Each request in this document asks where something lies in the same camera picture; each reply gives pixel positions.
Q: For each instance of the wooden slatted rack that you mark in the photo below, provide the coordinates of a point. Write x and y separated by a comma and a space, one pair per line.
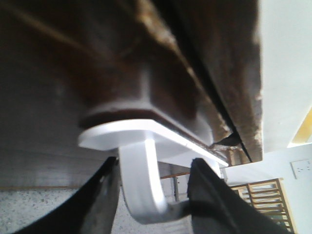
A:
268, 198

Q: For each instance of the wooden drawer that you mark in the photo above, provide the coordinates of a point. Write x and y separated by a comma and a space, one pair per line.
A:
69, 65

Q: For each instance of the white drawer handle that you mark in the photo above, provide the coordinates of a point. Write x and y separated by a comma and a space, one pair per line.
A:
146, 156

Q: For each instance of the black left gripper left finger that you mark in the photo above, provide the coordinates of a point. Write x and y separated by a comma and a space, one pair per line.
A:
91, 210

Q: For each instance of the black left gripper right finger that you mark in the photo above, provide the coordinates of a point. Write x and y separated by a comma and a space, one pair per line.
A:
217, 209

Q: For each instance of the white wall socket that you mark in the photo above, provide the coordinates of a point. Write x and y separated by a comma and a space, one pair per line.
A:
302, 169

